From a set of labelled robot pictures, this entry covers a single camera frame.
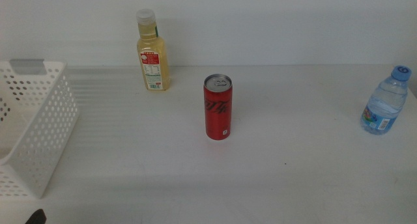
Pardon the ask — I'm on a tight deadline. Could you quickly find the white perforated plastic basket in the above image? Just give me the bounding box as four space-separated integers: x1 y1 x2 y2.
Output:
0 59 79 199

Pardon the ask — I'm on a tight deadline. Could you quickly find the clear water bottle blue cap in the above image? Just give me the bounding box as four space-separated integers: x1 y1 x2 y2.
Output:
360 65 412 135

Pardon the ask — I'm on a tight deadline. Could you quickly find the red cola can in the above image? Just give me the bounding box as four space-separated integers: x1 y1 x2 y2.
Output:
203 74 233 141

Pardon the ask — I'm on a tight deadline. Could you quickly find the yellow juice bottle white cap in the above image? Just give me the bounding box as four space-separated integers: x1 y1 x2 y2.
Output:
136 8 171 92

